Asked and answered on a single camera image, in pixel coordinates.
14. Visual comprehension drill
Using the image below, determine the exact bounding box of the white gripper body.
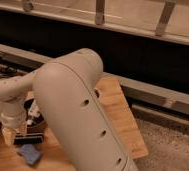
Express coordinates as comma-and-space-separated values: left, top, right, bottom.
1, 115, 27, 146

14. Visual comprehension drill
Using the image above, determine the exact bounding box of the black striped gripper finger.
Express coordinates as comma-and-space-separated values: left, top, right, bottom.
14, 133, 44, 145

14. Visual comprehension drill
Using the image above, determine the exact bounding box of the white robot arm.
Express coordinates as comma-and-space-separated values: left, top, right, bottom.
0, 48, 139, 171

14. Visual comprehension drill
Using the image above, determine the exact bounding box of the white eraser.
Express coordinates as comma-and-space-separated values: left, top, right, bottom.
27, 101, 40, 126

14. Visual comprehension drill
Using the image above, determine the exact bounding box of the black round plate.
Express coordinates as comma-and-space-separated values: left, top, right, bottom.
24, 99, 46, 133

